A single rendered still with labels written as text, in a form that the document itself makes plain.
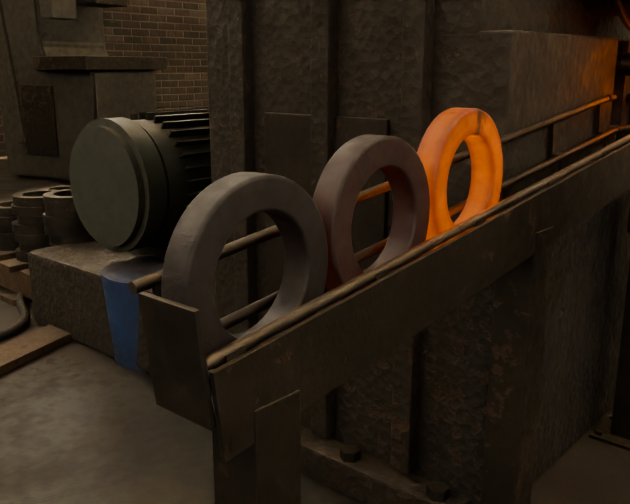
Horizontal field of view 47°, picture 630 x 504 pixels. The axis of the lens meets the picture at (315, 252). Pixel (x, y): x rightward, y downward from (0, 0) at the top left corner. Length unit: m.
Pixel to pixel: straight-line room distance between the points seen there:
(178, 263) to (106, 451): 1.14
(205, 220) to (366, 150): 0.21
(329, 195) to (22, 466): 1.15
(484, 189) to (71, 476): 1.05
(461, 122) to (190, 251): 0.42
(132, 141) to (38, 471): 0.86
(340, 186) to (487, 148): 0.30
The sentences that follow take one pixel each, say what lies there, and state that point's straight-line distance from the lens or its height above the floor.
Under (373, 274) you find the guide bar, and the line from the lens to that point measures 0.74.
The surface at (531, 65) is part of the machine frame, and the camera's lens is 1.23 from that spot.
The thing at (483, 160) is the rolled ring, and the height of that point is 0.70.
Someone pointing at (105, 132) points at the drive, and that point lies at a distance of 2.07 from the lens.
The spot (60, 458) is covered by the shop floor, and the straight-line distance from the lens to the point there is 1.71.
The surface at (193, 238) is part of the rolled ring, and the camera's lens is 0.58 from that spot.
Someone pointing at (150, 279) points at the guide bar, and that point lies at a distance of 0.64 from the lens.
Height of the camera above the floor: 0.82
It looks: 14 degrees down
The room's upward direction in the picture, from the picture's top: straight up
